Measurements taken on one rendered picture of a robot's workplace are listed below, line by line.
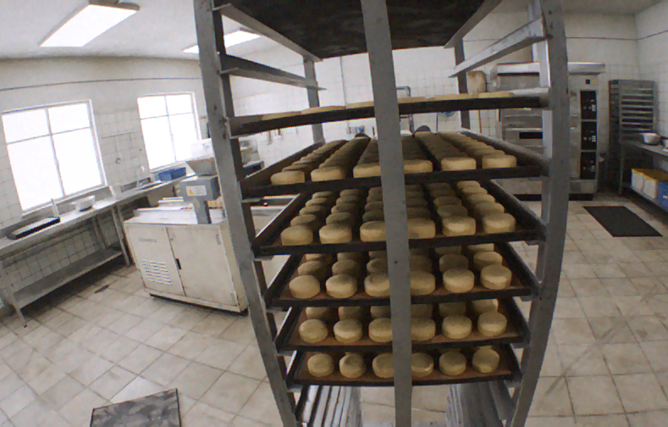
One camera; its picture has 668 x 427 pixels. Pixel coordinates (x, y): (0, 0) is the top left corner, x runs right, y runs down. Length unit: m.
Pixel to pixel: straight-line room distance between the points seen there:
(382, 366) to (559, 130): 0.48
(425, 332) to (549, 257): 0.23
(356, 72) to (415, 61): 1.08
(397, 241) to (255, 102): 6.96
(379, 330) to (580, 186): 5.17
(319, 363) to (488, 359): 0.31
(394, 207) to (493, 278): 0.20
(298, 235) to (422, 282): 0.20
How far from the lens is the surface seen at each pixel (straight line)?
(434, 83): 6.17
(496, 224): 0.51
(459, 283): 0.53
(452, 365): 0.65
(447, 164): 0.47
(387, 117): 0.43
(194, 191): 2.61
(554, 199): 0.49
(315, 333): 0.59
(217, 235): 2.61
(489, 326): 0.59
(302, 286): 0.55
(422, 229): 0.49
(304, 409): 0.74
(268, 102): 7.17
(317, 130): 1.06
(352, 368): 0.65
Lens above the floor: 1.50
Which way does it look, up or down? 17 degrees down
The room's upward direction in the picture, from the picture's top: 7 degrees counter-clockwise
